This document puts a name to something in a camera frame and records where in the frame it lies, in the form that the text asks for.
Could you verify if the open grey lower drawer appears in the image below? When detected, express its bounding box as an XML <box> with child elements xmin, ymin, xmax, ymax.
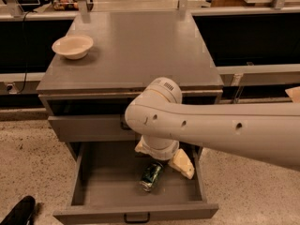
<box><xmin>53</xmin><ymin>142</ymin><xmax>218</xmax><ymax>225</ymax></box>

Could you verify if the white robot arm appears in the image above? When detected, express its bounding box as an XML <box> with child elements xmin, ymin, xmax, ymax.
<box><xmin>125</xmin><ymin>78</ymin><xmax>300</xmax><ymax>178</ymax></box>

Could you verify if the grey drawer cabinet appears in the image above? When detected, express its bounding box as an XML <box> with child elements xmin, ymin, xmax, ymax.
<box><xmin>37</xmin><ymin>10</ymin><xmax>223</xmax><ymax>156</ymax></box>

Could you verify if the black power cable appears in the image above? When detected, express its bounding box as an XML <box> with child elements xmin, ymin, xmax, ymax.
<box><xmin>17</xmin><ymin>11</ymin><xmax>31</xmax><ymax>95</ymax></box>

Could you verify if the metal railing frame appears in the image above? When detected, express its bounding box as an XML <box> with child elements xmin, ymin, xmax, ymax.
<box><xmin>0</xmin><ymin>0</ymin><xmax>300</xmax><ymax>21</ymax></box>

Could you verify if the green soda can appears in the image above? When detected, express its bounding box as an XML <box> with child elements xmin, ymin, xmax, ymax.
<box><xmin>140</xmin><ymin>162</ymin><xmax>163</xmax><ymax>192</ymax></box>

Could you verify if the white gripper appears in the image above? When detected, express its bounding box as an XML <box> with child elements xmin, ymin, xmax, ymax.
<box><xmin>134</xmin><ymin>135</ymin><xmax>195</xmax><ymax>179</ymax></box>

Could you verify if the closed grey upper drawer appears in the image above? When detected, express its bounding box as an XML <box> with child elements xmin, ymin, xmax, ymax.
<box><xmin>49</xmin><ymin>114</ymin><xmax>140</xmax><ymax>143</ymax></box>

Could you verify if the black shoe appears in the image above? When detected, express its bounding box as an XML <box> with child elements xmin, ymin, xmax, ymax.
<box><xmin>0</xmin><ymin>196</ymin><xmax>36</xmax><ymax>225</ymax></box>

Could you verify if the white bowl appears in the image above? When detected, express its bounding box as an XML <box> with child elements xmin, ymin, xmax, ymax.
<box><xmin>52</xmin><ymin>35</ymin><xmax>94</xmax><ymax>60</ymax></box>

